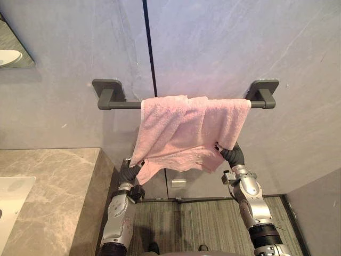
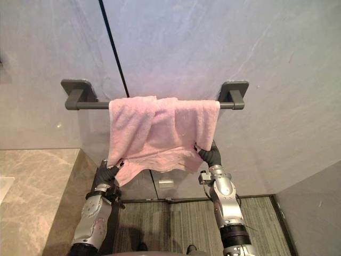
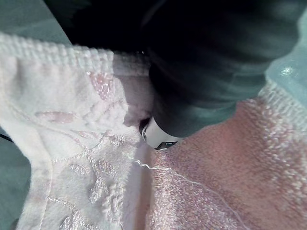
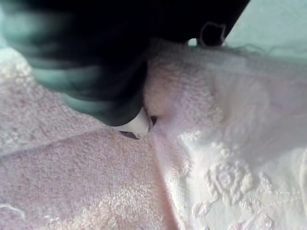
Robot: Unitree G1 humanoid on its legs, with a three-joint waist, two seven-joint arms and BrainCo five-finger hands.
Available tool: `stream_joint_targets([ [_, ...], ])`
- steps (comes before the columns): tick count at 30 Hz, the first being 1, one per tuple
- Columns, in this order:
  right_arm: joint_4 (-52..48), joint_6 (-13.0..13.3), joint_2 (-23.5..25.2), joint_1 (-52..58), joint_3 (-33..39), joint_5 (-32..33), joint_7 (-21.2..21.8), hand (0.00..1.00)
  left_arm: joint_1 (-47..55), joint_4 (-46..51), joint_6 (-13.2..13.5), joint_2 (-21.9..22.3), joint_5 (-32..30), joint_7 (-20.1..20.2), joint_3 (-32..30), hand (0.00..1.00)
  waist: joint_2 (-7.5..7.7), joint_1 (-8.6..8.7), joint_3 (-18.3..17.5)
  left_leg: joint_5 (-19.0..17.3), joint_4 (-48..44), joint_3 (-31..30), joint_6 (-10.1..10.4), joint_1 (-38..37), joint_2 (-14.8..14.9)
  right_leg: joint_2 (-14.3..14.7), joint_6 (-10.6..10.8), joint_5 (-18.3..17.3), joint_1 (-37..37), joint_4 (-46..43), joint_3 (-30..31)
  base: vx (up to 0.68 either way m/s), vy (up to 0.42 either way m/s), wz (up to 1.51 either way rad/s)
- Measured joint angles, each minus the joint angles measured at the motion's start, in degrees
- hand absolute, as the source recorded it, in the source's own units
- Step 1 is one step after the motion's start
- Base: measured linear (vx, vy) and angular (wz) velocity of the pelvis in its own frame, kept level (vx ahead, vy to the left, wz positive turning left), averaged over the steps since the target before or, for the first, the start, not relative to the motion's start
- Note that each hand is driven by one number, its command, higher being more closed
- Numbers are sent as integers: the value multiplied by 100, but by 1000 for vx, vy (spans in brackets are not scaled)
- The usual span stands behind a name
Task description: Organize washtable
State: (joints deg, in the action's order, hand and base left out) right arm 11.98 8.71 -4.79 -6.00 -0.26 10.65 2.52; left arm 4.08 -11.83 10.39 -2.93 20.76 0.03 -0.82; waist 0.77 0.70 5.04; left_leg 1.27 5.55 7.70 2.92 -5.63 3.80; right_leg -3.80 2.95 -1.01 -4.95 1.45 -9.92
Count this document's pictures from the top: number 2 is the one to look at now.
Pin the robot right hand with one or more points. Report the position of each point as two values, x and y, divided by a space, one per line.
211 156

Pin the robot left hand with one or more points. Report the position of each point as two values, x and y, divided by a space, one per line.
105 174

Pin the pink towel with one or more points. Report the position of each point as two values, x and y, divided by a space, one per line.
162 133

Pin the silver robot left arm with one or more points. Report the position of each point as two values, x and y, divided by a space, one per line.
93 218

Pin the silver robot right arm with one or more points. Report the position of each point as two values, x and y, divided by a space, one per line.
229 210

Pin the silver door stopper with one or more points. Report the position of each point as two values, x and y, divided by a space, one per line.
166 183

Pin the dark grey towel bar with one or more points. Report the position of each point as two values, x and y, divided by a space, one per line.
88 102

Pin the beige marble counter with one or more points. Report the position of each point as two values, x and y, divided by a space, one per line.
34 200

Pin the silver floor hinge bracket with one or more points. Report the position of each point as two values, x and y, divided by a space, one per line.
168 199

